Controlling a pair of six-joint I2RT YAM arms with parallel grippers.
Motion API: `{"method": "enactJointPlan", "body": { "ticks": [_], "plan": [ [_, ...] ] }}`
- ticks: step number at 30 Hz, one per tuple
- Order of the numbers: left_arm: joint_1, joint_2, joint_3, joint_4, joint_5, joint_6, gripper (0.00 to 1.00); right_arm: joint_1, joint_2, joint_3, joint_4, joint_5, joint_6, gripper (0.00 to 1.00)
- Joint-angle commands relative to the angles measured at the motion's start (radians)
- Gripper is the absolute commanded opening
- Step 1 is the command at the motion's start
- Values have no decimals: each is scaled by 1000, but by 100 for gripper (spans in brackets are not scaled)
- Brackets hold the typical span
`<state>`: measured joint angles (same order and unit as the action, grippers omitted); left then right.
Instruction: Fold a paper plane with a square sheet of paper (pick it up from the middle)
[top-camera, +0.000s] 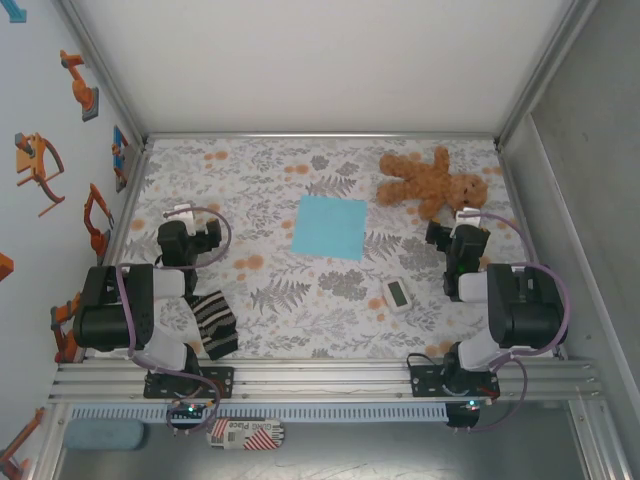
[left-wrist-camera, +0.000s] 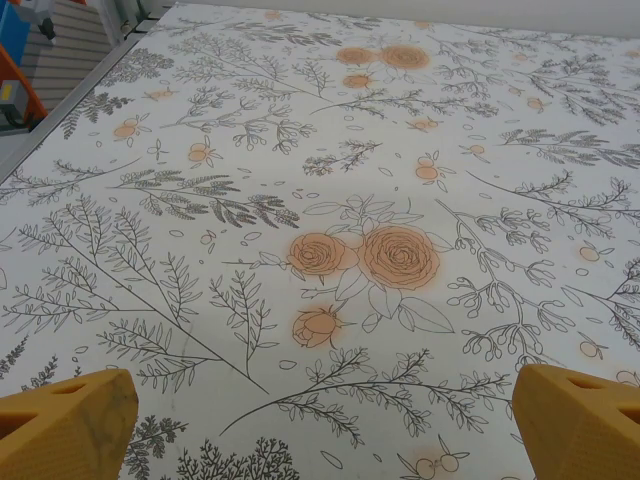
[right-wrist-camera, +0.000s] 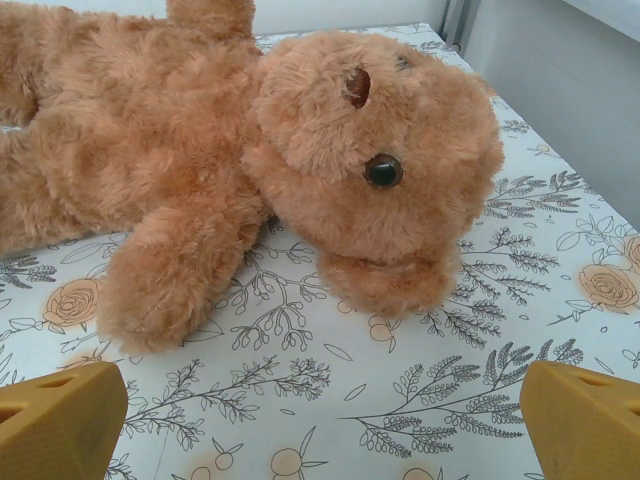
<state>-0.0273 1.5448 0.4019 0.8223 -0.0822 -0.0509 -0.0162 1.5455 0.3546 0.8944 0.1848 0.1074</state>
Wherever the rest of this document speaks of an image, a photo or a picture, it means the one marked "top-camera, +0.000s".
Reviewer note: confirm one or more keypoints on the aluminium table side rail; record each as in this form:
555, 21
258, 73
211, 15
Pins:
124, 215
515, 192

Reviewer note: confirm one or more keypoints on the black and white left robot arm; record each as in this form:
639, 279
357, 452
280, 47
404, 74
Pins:
110, 320

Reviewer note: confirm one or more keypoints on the blue and orange machine sticker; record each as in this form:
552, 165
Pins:
120, 160

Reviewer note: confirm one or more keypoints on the blue wall sticker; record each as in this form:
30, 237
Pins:
17, 11

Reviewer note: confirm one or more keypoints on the aluminium frame leg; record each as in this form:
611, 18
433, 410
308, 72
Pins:
47, 445
595, 440

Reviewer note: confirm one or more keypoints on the brown teddy bear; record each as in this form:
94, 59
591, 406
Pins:
435, 182

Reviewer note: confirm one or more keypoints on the aluminium frame crossbar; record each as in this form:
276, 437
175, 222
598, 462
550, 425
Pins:
320, 135

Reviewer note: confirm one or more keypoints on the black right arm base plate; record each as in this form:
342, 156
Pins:
422, 382

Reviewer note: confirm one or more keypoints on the orange gripper claw sticker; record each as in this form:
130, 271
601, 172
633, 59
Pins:
20, 445
32, 160

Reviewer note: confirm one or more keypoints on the orange block sticker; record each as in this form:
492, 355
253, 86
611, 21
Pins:
5, 267

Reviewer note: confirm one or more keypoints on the blue-grey oval pouch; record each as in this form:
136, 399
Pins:
105, 434

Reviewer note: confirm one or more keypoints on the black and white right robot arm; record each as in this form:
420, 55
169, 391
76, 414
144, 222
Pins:
525, 315

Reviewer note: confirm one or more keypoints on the light blue cloth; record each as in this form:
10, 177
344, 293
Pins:
329, 227

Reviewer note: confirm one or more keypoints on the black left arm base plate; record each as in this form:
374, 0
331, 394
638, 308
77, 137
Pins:
222, 382

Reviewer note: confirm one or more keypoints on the aluminium mounting rail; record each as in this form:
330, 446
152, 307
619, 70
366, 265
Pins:
325, 380

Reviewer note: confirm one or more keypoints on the black and beige striped sock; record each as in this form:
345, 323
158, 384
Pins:
212, 325

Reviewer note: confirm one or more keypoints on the aluminium frame post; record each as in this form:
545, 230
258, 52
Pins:
111, 80
546, 70

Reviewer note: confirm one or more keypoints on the red white striped case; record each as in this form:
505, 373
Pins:
247, 434

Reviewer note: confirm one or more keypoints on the floral printed tablecloth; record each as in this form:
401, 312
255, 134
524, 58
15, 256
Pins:
300, 320

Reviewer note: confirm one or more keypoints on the white digital timer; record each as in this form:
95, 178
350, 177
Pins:
396, 295

